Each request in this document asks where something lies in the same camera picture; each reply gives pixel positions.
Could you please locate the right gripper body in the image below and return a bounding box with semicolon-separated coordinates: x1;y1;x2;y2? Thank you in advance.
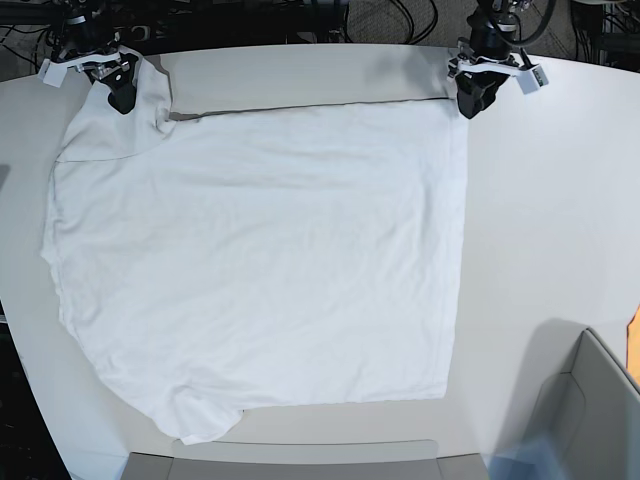
74;47;139;81

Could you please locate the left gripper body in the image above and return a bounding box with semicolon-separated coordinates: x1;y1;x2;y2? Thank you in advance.
447;50;520;79

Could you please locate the white T-shirt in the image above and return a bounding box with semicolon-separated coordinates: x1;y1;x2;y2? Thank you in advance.
41;61;468;445

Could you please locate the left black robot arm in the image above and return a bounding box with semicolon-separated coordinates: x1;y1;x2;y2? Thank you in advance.
448;1;521;120

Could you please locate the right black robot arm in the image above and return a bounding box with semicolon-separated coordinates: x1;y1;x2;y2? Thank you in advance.
38;1;139;115

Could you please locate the orange object right edge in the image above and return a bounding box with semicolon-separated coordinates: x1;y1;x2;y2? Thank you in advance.
626;307;640;357

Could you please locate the grey cardboard box right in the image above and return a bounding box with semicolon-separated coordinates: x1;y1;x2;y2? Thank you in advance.
527;328;639;479

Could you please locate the grey tray bottom edge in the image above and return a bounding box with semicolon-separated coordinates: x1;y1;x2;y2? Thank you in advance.
121;440;489;479

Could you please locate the blue translucent object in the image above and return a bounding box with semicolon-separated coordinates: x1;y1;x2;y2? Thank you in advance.
487;435;564;480

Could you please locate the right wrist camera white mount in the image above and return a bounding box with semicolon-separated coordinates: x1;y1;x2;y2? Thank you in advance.
37;58;78;88

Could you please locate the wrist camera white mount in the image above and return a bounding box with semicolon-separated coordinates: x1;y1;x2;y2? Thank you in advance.
507;64;549;95
37;58;78;88

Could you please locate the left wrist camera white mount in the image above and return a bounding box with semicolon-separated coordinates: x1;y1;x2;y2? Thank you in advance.
507;64;549;95

